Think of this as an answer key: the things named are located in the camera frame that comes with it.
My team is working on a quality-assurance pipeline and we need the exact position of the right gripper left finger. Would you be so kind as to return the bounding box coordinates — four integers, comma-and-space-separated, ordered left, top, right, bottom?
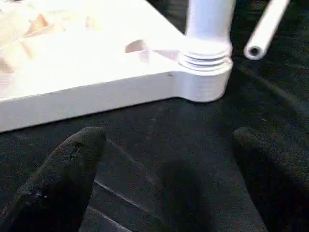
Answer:
0, 126, 107, 232

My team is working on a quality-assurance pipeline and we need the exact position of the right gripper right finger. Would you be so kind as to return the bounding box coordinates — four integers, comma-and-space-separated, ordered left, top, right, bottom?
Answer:
232, 127, 309, 232

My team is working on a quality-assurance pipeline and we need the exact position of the white plastic table top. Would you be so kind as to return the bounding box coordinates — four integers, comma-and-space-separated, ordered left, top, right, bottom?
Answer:
0, 0, 234, 133

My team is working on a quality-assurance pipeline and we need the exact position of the white plastic table leg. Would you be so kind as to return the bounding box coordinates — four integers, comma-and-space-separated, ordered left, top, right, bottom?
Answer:
243, 0, 291, 61
178, 0, 237, 73

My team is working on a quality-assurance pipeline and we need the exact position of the black work mat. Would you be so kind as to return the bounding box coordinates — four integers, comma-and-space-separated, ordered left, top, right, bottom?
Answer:
0, 0, 309, 232

